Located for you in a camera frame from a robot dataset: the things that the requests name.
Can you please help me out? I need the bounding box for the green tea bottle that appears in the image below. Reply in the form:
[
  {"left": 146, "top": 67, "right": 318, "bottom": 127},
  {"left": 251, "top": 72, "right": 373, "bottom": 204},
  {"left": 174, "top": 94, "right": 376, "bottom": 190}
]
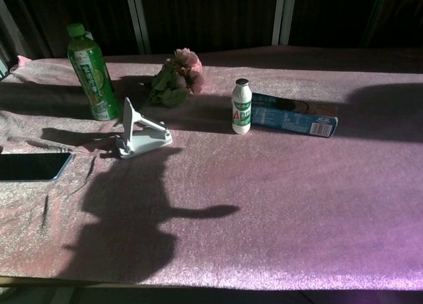
[{"left": 66, "top": 22, "right": 121, "bottom": 122}]

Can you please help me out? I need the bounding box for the small white AD milk bottle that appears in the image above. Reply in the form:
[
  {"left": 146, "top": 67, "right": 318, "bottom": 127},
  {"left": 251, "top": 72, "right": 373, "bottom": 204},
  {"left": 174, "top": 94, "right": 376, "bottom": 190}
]
[{"left": 231, "top": 78, "right": 253, "bottom": 135}]

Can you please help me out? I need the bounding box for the black smartphone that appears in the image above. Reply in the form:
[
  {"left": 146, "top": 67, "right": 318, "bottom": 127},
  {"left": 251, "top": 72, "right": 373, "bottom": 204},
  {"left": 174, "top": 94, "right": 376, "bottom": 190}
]
[{"left": 0, "top": 152, "right": 73, "bottom": 183}]

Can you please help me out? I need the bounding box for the pink foam table cloth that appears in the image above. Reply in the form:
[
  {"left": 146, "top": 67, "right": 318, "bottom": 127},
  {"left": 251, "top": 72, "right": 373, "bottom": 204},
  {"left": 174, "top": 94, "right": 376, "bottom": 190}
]
[{"left": 0, "top": 45, "right": 423, "bottom": 292}]

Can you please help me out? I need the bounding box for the white folding phone stand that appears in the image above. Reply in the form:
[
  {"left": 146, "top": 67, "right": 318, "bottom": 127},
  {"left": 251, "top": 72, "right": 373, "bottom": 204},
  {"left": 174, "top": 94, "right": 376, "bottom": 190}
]
[{"left": 113, "top": 96, "right": 174, "bottom": 161}]

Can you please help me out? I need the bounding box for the pink artificial flower bouquet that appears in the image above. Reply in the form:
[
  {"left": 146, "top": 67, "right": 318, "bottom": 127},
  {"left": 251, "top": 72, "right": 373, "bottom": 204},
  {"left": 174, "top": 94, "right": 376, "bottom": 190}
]
[{"left": 142, "top": 48, "right": 204, "bottom": 108}]

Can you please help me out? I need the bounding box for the white window frame post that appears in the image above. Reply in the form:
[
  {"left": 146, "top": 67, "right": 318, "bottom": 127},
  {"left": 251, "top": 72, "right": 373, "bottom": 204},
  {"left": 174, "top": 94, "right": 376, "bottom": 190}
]
[
  {"left": 271, "top": 0, "right": 297, "bottom": 46},
  {"left": 124, "top": 0, "right": 151, "bottom": 56}
]

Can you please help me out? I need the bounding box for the blue rectangular snack box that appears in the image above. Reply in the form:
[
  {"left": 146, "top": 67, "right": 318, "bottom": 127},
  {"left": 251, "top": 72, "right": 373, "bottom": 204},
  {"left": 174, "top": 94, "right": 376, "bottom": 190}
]
[{"left": 250, "top": 92, "right": 339, "bottom": 139}]

